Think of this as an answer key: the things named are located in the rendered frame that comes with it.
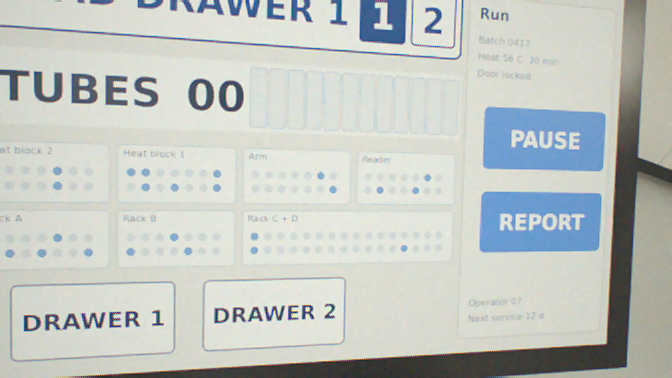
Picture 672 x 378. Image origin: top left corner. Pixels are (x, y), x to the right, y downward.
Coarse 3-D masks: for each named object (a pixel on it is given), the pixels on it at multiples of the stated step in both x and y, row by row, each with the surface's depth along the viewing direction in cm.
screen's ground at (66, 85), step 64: (512, 0) 34; (576, 0) 35; (0, 64) 27; (64, 64) 28; (128, 64) 29; (320, 64) 31; (384, 64) 32; (448, 64) 33; (512, 64) 34; (576, 64) 35; (0, 128) 28; (64, 128) 28; (128, 128) 29; (512, 256) 35; (576, 256) 36; (0, 320) 28; (192, 320) 30; (384, 320) 33; (448, 320) 34; (512, 320) 35; (576, 320) 36
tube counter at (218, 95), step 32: (192, 64) 29; (224, 64) 30; (256, 64) 30; (192, 96) 30; (224, 96) 30; (256, 96) 30; (288, 96) 31; (320, 96) 31; (352, 96) 32; (384, 96) 32; (416, 96) 33; (448, 96) 33; (192, 128) 30; (224, 128) 30; (256, 128) 30; (288, 128) 31; (320, 128) 31; (352, 128) 32; (384, 128) 32; (416, 128) 33; (448, 128) 33
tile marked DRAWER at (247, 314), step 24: (216, 288) 30; (240, 288) 31; (264, 288) 31; (288, 288) 31; (312, 288) 32; (336, 288) 32; (216, 312) 31; (240, 312) 31; (264, 312) 31; (288, 312) 32; (312, 312) 32; (336, 312) 32; (216, 336) 31; (240, 336) 31; (264, 336) 31; (288, 336) 32; (312, 336) 32; (336, 336) 32
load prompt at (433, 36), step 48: (0, 0) 27; (48, 0) 28; (96, 0) 28; (144, 0) 29; (192, 0) 29; (240, 0) 30; (288, 0) 30; (336, 0) 31; (384, 0) 32; (432, 0) 32; (288, 48) 31; (336, 48) 31; (384, 48) 32; (432, 48) 33
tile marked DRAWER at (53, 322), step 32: (32, 288) 28; (64, 288) 29; (96, 288) 29; (128, 288) 29; (160, 288) 30; (32, 320) 28; (64, 320) 29; (96, 320) 29; (128, 320) 29; (160, 320) 30; (32, 352) 28; (64, 352) 29; (96, 352) 29; (128, 352) 30; (160, 352) 30
